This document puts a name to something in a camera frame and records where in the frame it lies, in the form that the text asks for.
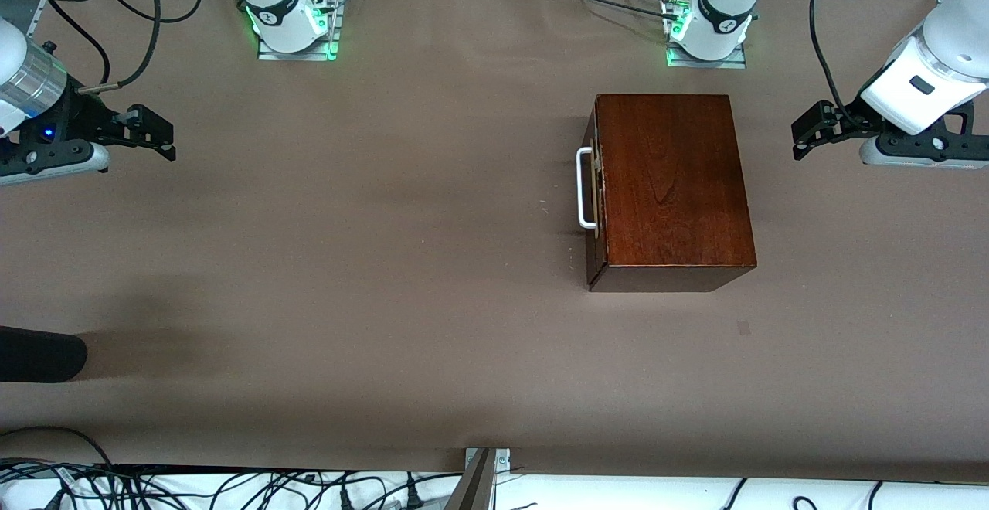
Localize wooden drawer with silver handle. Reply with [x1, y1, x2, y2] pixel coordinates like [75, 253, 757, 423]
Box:
[576, 120, 607, 242]

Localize dark brown wooden cabinet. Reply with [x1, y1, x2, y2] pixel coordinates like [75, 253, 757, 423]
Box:
[585, 93, 758, 293]

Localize black foam cylinder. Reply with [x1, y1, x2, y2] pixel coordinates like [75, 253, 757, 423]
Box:
[0, 327, 88, 383]

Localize brown paper table cover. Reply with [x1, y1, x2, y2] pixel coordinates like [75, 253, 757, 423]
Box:
[0, 0, 989, 484]

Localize grey metal beam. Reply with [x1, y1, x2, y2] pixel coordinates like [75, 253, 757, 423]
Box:
[444, 448, 497, 510]

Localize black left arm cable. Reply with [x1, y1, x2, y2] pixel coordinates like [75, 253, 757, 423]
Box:
[809, 0, 862, 124]

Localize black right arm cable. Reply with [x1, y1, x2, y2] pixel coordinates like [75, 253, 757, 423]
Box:
[46, 0, 203, 95]

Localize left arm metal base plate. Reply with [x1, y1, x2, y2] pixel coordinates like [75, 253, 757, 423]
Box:
[666, 40, 748, 69]

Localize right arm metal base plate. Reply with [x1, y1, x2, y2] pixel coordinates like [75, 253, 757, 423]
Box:
[257, 0, 342, 61]

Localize black looped cable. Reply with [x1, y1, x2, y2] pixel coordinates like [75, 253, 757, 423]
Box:
[0, 427, 115, 468]

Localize tangled black cable bundle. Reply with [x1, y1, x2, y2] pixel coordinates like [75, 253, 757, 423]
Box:
[0, 460, 464, 510]

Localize silver metal bracket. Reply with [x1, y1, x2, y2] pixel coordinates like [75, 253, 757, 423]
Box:
[465, 448, 511, 474]

